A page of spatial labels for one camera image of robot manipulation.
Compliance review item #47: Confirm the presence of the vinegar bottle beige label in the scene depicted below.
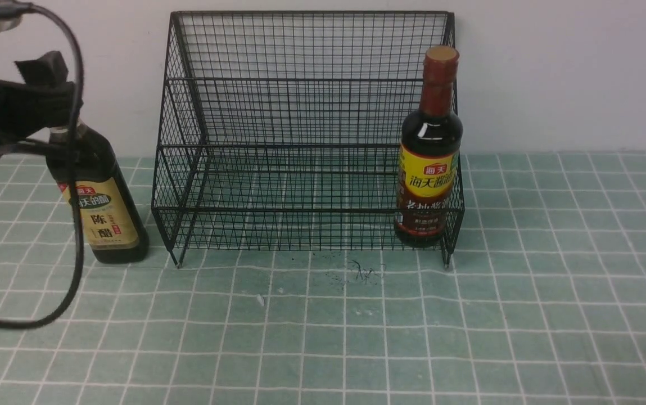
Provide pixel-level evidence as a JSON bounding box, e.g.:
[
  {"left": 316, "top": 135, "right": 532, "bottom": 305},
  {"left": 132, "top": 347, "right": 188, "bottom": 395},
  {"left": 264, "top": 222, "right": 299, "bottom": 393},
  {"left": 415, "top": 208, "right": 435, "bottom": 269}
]
[{"left": 46, "top": 121, "right": 150, "bottom": 264}]

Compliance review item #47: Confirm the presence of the green checked tablecloth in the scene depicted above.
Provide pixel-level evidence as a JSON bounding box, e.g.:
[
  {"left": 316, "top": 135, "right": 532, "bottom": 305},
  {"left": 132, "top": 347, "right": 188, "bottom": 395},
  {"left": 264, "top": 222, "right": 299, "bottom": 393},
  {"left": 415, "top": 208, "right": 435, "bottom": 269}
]
[{"left": 0, "top": 152, "right": 646, "bottom": 404}]

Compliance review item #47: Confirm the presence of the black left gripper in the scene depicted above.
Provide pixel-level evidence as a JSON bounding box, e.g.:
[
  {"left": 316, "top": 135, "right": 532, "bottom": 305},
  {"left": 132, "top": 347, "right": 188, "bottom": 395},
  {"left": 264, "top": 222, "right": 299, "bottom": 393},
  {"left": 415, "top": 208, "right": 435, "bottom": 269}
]
[{"left": 0, "top": 51, "right": 82, "bottom": 183}]

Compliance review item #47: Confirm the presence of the black cable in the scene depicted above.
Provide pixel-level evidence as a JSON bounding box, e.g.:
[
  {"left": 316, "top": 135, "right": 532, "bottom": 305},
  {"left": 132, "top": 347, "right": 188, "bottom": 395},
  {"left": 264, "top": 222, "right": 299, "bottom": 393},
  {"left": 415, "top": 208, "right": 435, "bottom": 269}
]
[{"left": 0, "top": 2, "right": 86, "bottom": 330}]

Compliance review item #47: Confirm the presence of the black wire shelf rack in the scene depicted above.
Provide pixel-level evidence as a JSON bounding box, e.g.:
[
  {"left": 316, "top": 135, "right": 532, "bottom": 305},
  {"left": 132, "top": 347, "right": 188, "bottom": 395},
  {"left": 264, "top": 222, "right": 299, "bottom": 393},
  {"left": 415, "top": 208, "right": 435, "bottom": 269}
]
[{"left": 151, "top": 11, "right": 465, "bottom": 265}]

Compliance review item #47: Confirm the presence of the dark soy sauce bottle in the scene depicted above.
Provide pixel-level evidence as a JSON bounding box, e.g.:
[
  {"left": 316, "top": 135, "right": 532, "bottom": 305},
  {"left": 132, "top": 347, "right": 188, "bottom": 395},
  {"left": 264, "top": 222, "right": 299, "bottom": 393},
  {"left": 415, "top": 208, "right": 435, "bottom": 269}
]
[{"left": 394, "top": 44, "right": 463, "bottom": 248}]

